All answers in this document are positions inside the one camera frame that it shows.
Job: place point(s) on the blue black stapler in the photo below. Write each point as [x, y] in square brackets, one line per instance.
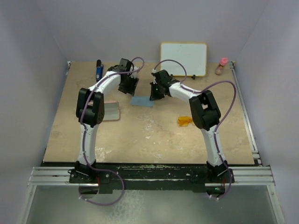
[99, 70]

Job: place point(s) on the small whiteboard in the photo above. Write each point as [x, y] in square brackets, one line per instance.
[184, 58]

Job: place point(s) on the pink capped small bottle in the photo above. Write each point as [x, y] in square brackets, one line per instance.
[223, 62]

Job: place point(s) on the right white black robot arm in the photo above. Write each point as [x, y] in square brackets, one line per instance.
[205, 115]

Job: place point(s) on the pink glasses case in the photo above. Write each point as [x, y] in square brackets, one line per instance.
[112, 111]

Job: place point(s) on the blue cleaning cloth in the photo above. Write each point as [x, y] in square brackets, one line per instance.
[141, 101]

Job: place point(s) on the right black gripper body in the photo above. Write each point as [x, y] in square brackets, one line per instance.
[156, 93]

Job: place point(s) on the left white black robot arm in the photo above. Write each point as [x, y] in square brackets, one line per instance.
[90, 109]

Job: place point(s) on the orange sunglasses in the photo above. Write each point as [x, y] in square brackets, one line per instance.
[184, 121]

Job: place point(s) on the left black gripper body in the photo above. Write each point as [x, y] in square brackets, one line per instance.
[129, 86]

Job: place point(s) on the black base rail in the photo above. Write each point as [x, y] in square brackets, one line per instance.
[108, 177]

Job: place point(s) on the aluminium frame rail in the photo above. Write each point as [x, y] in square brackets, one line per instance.
[151, 135]

